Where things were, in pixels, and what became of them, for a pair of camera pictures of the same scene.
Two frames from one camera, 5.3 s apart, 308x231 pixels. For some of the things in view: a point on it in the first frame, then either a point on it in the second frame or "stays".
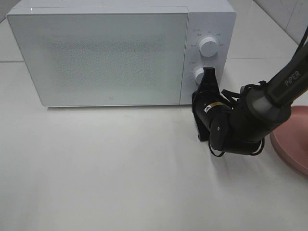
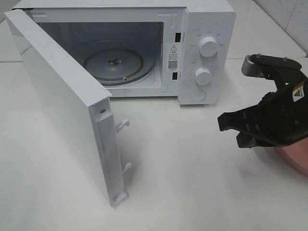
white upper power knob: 208,46 stays
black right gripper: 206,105 → 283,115
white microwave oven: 122,53 stays
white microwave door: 95,59 → 84,104
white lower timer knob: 198,75 stays
